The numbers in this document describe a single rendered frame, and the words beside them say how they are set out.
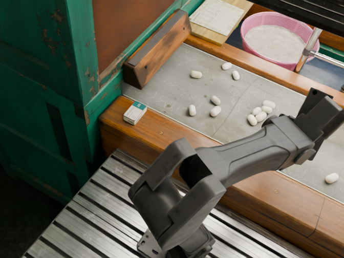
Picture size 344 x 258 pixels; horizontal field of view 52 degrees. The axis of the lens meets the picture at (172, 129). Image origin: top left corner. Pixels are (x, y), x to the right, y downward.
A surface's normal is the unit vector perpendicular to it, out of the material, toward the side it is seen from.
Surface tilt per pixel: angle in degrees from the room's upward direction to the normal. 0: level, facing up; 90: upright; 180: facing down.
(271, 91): 0
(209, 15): 0
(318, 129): 46
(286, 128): 17
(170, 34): 66
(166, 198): 0
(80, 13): 90
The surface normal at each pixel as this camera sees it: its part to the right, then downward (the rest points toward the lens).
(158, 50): 0.83, 0.18
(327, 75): 0.09, -0.60
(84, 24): 0.87, 0.44
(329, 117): -0.54, -0.12
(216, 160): 0.33, -0.69
